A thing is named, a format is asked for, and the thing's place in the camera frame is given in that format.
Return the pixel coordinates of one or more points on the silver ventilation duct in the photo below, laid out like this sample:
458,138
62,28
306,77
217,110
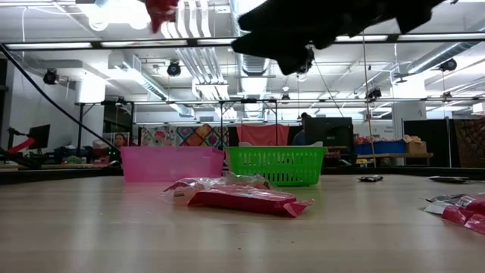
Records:
254,66

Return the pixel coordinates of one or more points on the blue storage bin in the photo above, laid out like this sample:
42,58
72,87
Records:
382,148

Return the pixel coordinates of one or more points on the colourful patchwork quilt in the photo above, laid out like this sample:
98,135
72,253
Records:
182,135

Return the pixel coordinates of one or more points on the red KitKat mini bar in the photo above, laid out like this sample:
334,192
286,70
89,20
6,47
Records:
162,13
246,201
470,218

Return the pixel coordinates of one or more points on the black background rig frame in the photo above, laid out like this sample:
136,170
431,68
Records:
242,101

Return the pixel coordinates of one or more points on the dark patterned quilt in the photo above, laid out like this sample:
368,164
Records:
470,142

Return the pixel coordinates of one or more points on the black aluminium table frame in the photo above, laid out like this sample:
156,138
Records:
57,176

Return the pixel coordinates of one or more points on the cardboard box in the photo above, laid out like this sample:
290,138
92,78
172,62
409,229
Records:
416,147

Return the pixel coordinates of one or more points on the green plastic basket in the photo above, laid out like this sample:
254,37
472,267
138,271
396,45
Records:
276,167

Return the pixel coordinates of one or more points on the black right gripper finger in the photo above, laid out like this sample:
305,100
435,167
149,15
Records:
273,45
280,15

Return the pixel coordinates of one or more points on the black beam with lights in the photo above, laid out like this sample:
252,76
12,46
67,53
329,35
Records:
49,45

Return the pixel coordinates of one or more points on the pink plastic tray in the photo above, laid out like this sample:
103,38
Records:
170,165

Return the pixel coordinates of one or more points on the black partition panel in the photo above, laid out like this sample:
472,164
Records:
432,140

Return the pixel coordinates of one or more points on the wooden background table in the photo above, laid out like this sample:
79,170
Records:
394,155

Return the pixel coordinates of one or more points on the person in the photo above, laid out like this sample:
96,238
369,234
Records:
301,136
120,140

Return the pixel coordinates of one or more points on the small black monitor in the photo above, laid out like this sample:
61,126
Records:
39,136

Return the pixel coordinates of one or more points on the black ceiling camera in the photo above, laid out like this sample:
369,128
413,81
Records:
448,65
51,76
310,60
374,93
174,69

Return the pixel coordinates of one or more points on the red hanging cloth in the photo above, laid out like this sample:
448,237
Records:
261,134

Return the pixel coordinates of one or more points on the large black monitor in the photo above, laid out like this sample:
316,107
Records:
329,132

